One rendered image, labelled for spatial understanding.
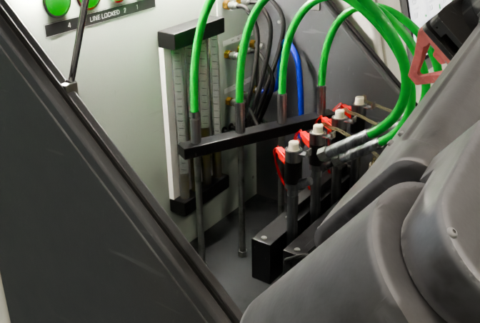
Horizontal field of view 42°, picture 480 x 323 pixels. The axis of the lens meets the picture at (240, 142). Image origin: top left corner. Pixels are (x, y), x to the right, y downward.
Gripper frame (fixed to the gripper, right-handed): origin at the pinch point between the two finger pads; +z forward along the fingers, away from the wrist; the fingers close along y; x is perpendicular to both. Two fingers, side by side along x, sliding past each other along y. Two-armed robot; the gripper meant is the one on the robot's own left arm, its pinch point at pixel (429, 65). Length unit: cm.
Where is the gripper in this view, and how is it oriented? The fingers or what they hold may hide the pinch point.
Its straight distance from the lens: 71.9
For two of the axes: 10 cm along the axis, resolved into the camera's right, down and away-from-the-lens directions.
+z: -3.4, 3.9, 8.5
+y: -6.9, 5.1, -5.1
